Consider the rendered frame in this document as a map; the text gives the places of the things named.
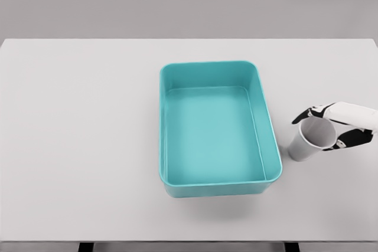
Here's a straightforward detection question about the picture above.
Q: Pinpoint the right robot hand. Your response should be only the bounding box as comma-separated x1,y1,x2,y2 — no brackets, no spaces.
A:
291,101,378,152

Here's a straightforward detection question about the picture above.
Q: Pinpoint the white paper cup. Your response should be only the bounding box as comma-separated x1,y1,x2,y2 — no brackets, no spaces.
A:
287,117,338,162

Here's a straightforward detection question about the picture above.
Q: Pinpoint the teal plastic basket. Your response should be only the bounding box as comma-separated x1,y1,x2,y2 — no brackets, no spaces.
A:
159,60,284,199

